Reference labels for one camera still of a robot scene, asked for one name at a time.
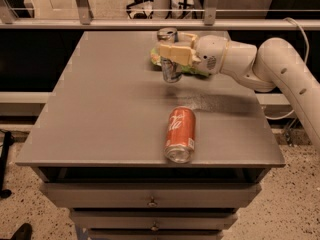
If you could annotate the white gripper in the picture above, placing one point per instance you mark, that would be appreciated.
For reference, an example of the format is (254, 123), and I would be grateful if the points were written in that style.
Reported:
(210, 54)

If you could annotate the silver blue redbull can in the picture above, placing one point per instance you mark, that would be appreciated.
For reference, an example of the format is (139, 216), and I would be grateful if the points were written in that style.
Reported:
(170, 71)

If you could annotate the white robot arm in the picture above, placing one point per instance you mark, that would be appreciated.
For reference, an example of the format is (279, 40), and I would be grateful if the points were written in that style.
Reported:
(274, 64)

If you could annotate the orange soda can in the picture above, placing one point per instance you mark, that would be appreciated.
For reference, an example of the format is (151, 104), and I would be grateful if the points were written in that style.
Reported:
(180, 137)

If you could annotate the green snack bag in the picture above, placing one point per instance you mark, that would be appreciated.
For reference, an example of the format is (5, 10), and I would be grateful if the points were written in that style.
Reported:
(156, 60)

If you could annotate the grey drawer cabinet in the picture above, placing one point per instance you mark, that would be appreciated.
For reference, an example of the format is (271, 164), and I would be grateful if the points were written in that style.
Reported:
(98, 145)

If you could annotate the round metal drawer knob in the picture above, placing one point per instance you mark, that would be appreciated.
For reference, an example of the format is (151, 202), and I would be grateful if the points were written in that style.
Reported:
(152, 203)

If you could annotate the black stand at left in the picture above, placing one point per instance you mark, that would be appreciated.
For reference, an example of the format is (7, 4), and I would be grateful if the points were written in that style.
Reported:
(7, 142)

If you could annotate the metal railing frame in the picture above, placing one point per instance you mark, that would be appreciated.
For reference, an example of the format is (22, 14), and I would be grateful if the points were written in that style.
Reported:
(182, 14)

